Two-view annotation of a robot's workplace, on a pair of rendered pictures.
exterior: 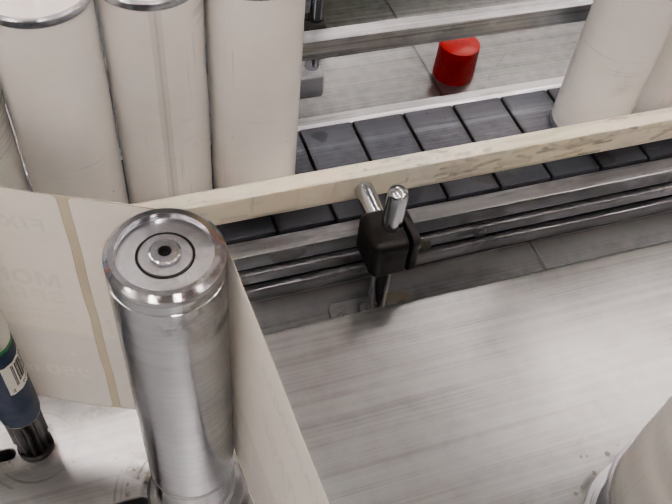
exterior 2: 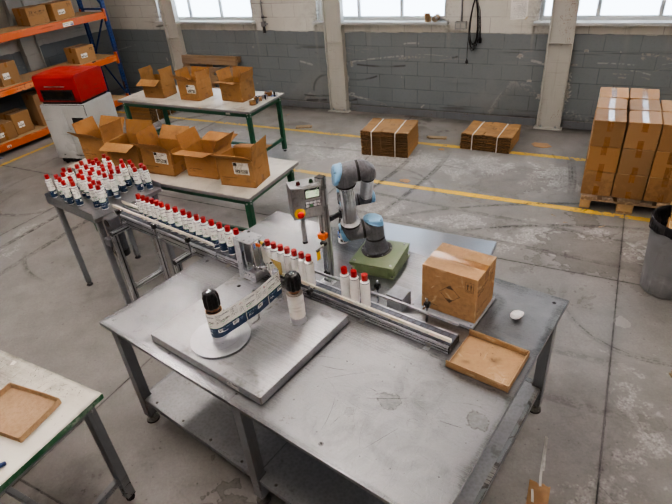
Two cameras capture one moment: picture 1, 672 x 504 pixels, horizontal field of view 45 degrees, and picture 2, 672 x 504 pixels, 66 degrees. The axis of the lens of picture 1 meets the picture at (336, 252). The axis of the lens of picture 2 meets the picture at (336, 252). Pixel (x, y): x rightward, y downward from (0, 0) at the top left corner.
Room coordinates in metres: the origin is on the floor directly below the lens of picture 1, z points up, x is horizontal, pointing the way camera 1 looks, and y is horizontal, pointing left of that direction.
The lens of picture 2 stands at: (-0.58, -2.18, 2.63)
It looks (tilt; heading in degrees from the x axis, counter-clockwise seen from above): 33 degrees down; 64
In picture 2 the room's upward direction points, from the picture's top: 5 degrees counter-clockwise
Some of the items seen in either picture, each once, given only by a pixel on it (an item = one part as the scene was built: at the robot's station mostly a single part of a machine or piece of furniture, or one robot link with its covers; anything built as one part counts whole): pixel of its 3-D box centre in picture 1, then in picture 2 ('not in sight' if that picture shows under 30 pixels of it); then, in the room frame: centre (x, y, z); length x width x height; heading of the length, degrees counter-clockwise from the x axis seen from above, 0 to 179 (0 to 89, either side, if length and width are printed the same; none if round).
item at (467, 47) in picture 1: (456, 57); not in sight; (0.56, -0.08, 0.85); 0.03 x 0.03 x 0.03
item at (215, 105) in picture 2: not in sight; (204, 125); (1.08, 4.87, 0.39); 2.20 x 0.80 x 0.78; 124
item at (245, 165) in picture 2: not in sight; (243, 159); (0.65, 1.91, 0.97); 0.51 x 0.39 x 0.37; 39
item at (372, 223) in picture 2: not in sight; (372, 225); (0.82, 0.13, 1.07); 0.13 x 0.12 x 0.14; 159
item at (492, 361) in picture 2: not in sight; (487, 358); (0.79, -0.91, 0.85); 0.30 x 0.26 x 0.04; 114
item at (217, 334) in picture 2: not in sight; (214, 314); (-0.24, -0.08, 1.04); 0.09 x 0.09 x 0.29
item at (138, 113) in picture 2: not in sight; (150, 105); (0.78, 7.20, 0.19); 0.64 x 0.54 x 0.37; 37
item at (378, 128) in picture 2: not in sight; (389, 137); (3.09, 3.32, 0.16); 0.65 x 0.54 x 0.32; 129
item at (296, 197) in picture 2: not in sight; (305, 198); (0.42, 0.14, 1.38); 0.17 x 0.10 x 0.19; 169
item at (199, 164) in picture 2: not in sight; (208, 152); (0.45, 2.27, 0.96); 0.53 x 0.45 x 0.37; 36
